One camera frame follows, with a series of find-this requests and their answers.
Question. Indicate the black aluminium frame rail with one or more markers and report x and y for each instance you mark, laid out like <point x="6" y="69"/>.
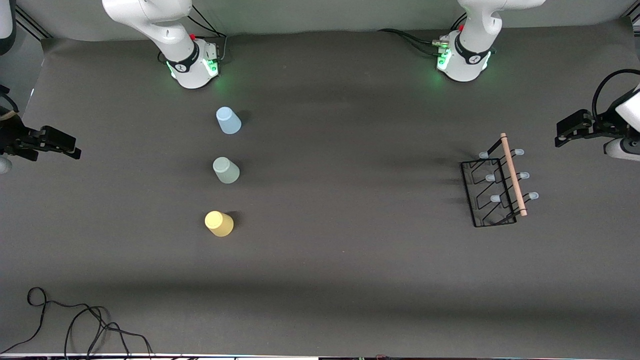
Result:
<point x="635" y="19"/>
<point x="32" y="25"/>

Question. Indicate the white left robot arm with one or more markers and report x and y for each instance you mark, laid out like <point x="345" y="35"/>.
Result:
<point x="475" y="30"/>

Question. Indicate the pale blue plastic cup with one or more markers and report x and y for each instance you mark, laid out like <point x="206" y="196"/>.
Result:
<point x="229" y="121"/>

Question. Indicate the dark grey table cover sheet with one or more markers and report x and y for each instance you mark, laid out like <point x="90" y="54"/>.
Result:
<point x="350" y="275"/>

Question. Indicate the pale green plastic cup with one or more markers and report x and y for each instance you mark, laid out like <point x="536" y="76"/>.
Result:
<point x="226" y="171"/>

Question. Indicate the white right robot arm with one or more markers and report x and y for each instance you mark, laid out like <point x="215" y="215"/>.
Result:
<point x="165" y="25"/>

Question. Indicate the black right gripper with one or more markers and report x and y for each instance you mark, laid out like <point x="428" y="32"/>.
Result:
<point x="11" y="136"/>

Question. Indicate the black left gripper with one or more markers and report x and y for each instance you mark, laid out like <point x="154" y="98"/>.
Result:
<point x="601" y="126"/>

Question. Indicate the yellow plastic cup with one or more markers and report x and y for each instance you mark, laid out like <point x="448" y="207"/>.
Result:
<point x="219" y="224"/>

